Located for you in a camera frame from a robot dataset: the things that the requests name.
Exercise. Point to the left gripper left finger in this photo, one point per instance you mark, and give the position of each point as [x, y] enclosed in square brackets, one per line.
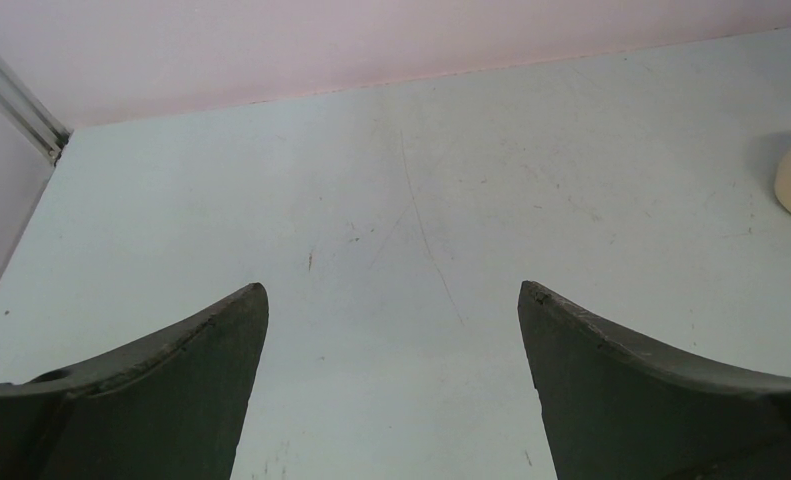
[169, 405]

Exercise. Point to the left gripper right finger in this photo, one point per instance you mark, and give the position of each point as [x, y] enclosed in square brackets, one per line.
[617, 404]

